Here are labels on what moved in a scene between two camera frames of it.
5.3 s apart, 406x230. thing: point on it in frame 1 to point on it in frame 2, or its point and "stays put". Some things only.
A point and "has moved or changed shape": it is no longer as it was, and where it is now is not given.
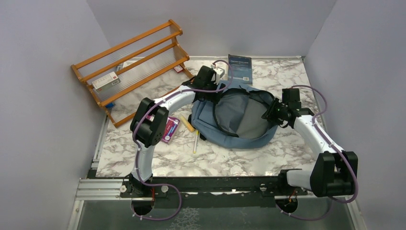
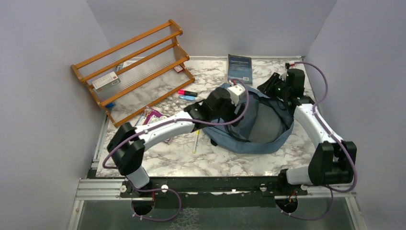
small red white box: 178,68 stays put
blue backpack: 233,119 has moved or changed shape
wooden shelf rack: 146,66 stays put
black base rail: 211,192 stays put
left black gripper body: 212,96 to 227,112
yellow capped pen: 197,132 stays put
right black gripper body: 276,111 to 282,91
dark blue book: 242,67 stays put
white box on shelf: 106,81 stays put
